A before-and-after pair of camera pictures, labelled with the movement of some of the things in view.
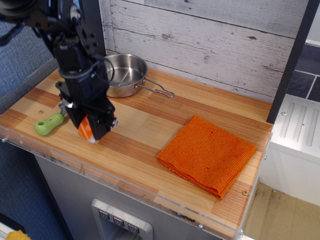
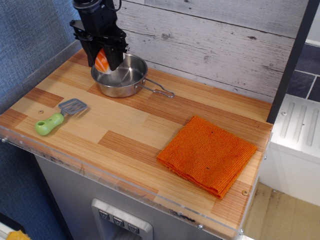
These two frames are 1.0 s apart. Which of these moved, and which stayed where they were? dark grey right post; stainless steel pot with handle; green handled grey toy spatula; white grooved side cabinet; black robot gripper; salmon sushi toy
Moved: black robot gripper; salmon sushi toy
Stayed: stainless steel pot with handle; green handled grey toy spatula; dark grey right post; white grooved side cabinet
